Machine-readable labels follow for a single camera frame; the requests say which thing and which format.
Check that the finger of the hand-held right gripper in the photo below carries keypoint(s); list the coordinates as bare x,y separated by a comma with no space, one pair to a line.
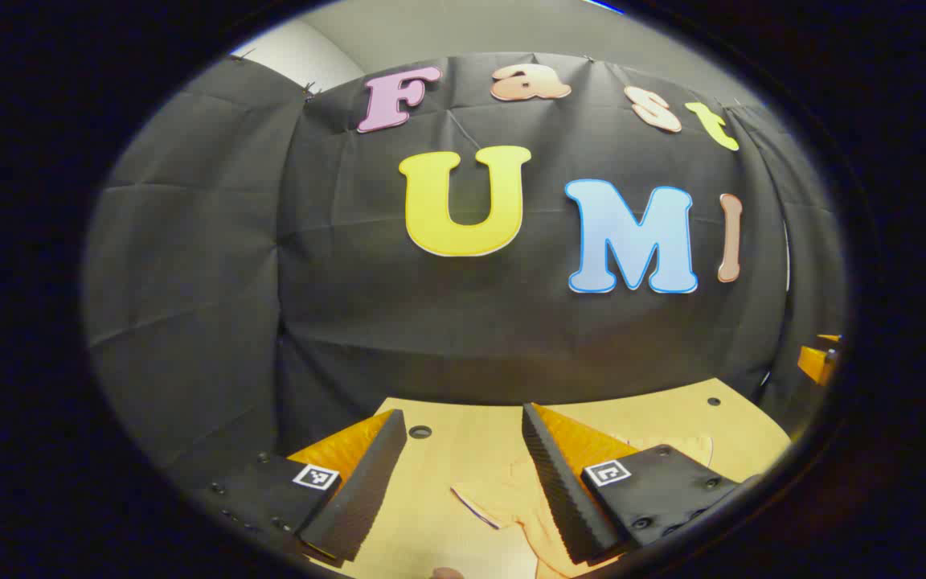
817,362

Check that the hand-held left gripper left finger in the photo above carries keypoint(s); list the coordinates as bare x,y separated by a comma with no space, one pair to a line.
366,482

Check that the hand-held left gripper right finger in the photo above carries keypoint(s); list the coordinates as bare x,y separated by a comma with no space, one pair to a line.
559,490

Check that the orange T-shirt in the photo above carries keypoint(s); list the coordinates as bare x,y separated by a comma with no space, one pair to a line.
511,503

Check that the black backdrop cloth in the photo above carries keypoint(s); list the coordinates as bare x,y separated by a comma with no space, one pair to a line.
431,322

